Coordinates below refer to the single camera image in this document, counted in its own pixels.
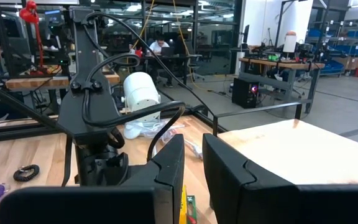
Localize white cylinder brown cap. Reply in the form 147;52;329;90
282;30;298;54

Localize red desk lamp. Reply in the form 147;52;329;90
18;0;48;77

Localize blue storage bins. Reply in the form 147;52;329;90
305;27;358;77

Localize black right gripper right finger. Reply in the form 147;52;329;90
201;133;358;224

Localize white desk lamp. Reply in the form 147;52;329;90
121;72;162;141

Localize yellow green packet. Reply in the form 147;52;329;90
178;184;198;224

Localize black office desk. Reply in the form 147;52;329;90
141;53;204;88

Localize black coil keychain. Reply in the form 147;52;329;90
12;164;41;183

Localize grey laptop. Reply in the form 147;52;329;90
160;46;176;58

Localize black monitor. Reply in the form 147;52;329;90
242;24;251;45

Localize black computer tower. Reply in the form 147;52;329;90
231;77;261;110

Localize cardboard box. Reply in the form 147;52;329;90
333;55;358;71

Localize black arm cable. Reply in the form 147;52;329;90
61;11;219;187

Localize black aluminium frame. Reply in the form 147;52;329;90
0;77;228;144

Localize yellow hanging cable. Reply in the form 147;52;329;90
126;0;211;93

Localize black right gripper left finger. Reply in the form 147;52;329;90
0;133;186;224

